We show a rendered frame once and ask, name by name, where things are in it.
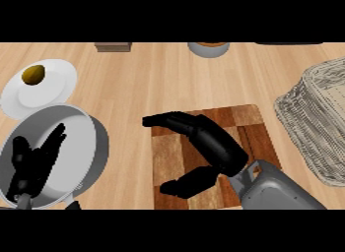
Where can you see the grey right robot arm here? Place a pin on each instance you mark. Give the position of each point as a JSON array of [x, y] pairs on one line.
[[272, 190]]

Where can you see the brown-yellow round fruit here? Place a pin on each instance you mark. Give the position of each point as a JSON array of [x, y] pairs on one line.
[[35, 74]]

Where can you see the grey round pot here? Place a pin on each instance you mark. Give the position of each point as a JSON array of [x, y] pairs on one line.
[[209, 49]]

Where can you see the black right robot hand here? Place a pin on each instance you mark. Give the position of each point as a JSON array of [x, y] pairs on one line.
[[214, 144]]

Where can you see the white round plate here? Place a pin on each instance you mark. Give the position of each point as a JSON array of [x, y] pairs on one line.
[[48, 92]]

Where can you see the pale wicker basket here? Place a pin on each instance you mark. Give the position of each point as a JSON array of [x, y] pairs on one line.
[[325, 124]]

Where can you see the brown wooden block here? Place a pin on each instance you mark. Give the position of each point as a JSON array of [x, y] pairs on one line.
[[113, 47]]

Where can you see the checkered wooden cutting board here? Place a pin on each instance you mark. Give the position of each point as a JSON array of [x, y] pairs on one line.
[[175, 154]]

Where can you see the grey round pan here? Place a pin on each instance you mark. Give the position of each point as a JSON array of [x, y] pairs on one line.
[[58, 154]]

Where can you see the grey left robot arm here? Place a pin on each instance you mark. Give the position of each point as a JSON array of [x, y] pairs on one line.
[[24, 201]]

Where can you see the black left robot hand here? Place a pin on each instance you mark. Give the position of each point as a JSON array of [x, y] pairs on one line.
[[32, 164]]

